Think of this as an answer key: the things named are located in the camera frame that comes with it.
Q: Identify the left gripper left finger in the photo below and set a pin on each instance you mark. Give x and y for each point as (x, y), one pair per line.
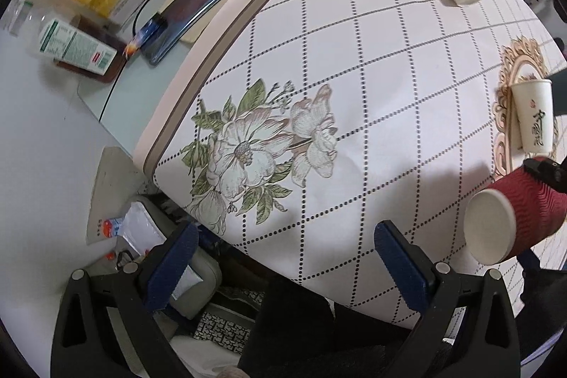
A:
(84, 342)

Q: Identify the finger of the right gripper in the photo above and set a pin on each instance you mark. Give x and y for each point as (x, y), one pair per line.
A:
(548, 171)
(529, 261)

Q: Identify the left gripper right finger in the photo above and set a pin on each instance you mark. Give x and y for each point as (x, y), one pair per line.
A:
(466, 326)

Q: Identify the red ribbed paper cup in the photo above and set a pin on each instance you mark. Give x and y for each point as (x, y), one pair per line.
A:
(510, 216)

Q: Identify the white cup with black calligraphy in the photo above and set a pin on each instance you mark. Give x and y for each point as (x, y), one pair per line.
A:
(533, 102)

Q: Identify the floral checked tablecloth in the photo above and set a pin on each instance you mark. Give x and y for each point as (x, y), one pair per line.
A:
(294, 126)

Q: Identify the brown liquid bottle white label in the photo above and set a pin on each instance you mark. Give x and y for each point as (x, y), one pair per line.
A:
(78, 45)

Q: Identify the purple smartphone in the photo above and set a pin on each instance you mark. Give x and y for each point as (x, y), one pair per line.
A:
(181, 15)

